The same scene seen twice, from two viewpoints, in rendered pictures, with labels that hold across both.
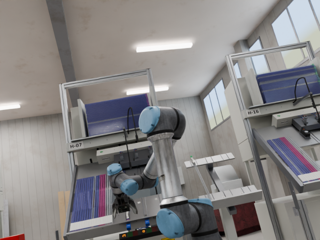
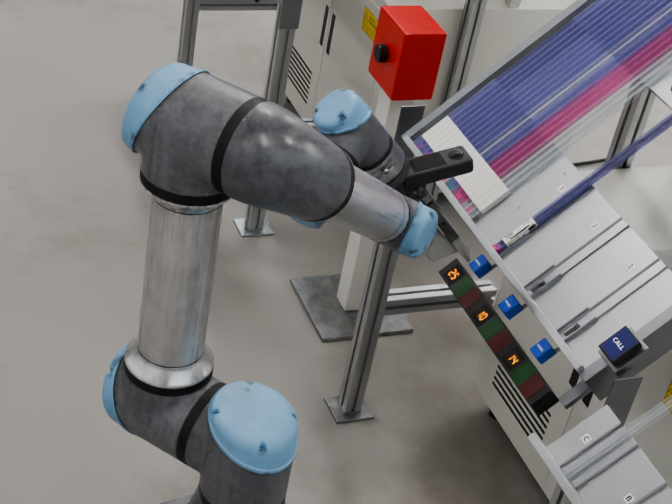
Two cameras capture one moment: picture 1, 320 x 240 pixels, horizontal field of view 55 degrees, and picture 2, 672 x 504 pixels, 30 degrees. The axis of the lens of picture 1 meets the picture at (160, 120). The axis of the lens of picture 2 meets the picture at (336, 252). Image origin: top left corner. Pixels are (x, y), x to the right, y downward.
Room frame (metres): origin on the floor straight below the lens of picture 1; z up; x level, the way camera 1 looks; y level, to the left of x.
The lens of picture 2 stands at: (0.98, -1.19, 1.84)
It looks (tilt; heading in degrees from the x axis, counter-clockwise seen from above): 34 degrees down; 67
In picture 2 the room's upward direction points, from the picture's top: 12 degrees clockwise
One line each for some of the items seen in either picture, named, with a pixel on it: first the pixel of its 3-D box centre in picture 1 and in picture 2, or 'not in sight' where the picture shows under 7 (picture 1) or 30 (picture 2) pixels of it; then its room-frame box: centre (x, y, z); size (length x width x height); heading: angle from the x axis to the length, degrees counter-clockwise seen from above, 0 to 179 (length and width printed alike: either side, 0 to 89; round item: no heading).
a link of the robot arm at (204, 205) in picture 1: (199, 214); (245, 443); (1.37, -0.08, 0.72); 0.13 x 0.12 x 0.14; 133
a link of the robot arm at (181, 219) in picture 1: (167, 168); (180, 274); (1.28, 0.01, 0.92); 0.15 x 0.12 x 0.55; 133
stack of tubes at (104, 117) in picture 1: (119, 116); not in sight; (2.39, 0.32, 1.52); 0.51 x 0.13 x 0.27; 95
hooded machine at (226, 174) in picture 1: (228, 192); not in sight; (8.17, -1.34, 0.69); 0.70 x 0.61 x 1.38; 14
